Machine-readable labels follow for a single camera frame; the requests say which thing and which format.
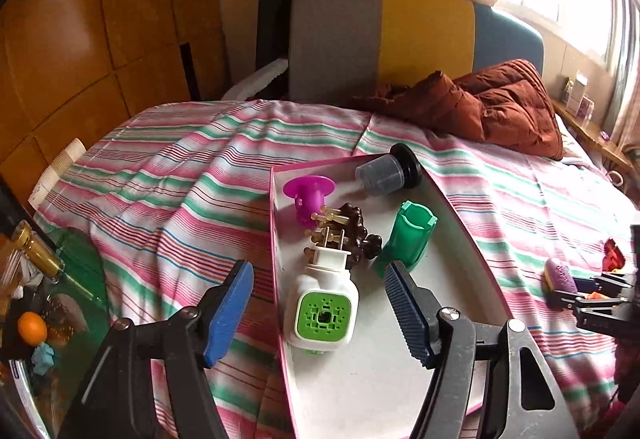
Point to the white foam piece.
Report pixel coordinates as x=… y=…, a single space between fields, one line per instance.
x=260 y=76

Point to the small light blue box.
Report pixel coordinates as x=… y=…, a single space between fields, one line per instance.
x=45 y=358

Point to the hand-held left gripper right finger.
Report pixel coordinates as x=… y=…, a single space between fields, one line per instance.
x=407 y=314

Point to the wooden wardrobe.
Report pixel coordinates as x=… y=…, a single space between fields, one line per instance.
x=75 y=44

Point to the green plastic cylinder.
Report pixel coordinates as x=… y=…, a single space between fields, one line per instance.
x=407 y=239

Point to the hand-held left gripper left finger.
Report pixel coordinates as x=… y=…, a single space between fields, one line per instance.
x=227 y=314

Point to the small orange object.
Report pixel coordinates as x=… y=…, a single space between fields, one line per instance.
x=599 y=297

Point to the white box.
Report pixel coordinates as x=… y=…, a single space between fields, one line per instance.
x=577 y=91

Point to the grey yellow blue headboard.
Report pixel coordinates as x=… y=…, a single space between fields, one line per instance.
x=340 y=44

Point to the gold-lidded glass jar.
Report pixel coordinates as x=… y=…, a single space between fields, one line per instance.
x=40 y=254

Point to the orange fruit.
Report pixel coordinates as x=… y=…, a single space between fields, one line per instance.
x=32 y=328

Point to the purple box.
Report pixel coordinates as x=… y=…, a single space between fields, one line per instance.
x=587 y=108

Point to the green glass table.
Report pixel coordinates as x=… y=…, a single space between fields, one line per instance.
x=85 y=279

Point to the white green plug-in device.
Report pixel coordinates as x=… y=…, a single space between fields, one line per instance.
x=320 y=299

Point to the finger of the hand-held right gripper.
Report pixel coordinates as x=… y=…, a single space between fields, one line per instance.
x=605 y=316
x=612 y=281

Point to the purple oval object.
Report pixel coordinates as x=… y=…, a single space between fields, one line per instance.
x=560 y=275

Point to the wooden bedside shelf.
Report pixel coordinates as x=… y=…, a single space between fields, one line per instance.
x=595 y=134

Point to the striped pink green blanket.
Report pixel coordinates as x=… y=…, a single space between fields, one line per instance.
x=175 y=179

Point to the brown padded jacket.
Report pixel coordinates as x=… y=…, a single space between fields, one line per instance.
x=500 y=104

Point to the grey cup with black lid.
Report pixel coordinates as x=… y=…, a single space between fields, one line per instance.
x=380 y=174

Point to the red crumpled object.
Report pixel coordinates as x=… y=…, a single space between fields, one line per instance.
x=614 y=255

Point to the brown massage ball with pegs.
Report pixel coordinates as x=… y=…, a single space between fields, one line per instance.
x=355 y=229

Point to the pink-rimmed white tray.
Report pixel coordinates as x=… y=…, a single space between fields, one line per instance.
x=360 y=384

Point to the black rolled mat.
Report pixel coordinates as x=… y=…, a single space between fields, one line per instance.
x=275 y=19

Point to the magenta plastic strainer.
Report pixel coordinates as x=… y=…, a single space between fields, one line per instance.
x=305 y=189

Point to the stack of paper cups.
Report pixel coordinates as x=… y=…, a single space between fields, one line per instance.
x=57 y=169

